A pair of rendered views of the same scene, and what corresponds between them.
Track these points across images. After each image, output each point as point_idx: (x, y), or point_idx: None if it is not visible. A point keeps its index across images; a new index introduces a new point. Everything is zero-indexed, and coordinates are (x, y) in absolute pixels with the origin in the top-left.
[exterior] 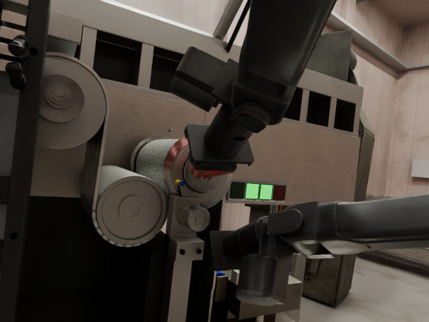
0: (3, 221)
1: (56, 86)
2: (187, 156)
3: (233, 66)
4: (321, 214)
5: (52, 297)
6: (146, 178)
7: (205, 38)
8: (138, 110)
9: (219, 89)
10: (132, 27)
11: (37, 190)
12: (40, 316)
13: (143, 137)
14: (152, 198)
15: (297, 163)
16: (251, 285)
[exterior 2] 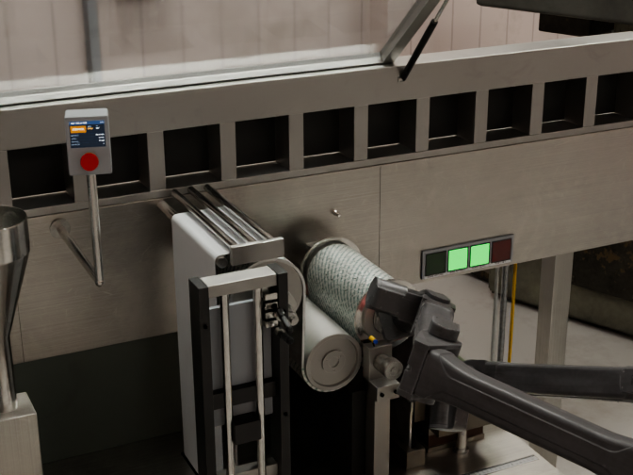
0: (270, 402)
1: (290, 318)
2: None
3: (410, 297)
4: (486, 372)
5: None
6: (341, 335)
7: (369, 73)
8: (295, 201)
9: (402, 316)
10: (274, 102)
11: None
12: (239, 447)
13: (304, 231)
14: (348, 348)
15: (529, 200)
16: (439, 420)
